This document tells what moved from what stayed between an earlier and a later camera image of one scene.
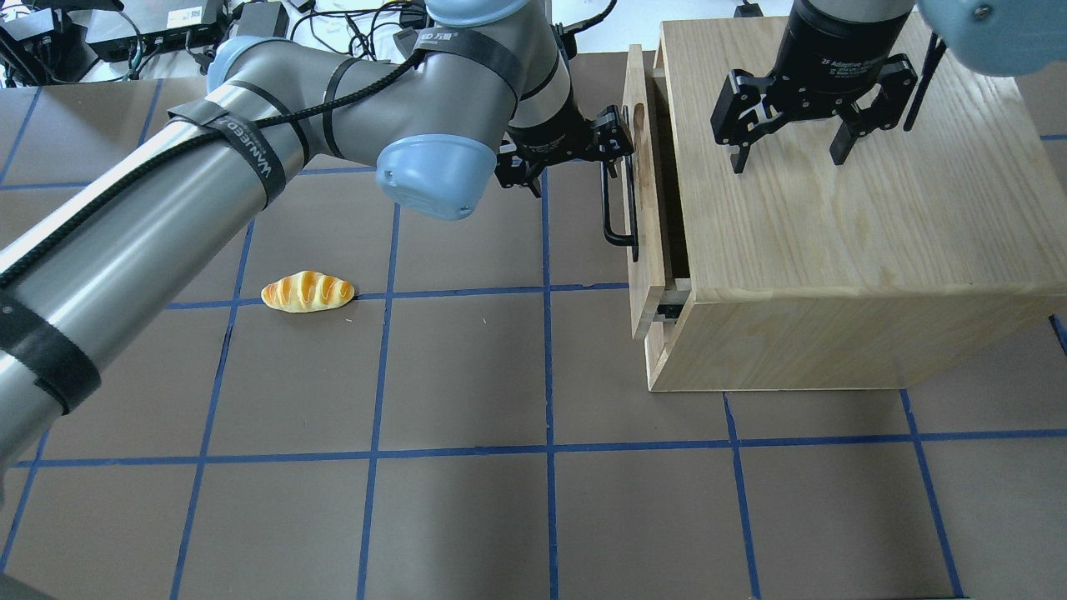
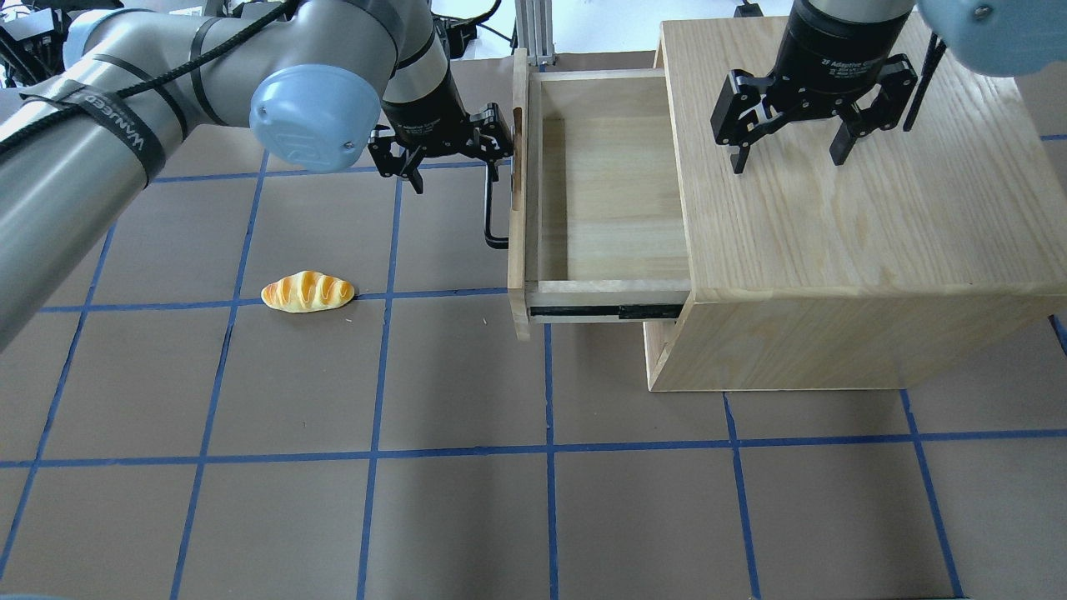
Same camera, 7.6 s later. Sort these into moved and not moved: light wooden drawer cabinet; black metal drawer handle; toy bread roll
Moved: black metal drawer handle
Not moved: toy bread roll; light wooden drawer cabinet
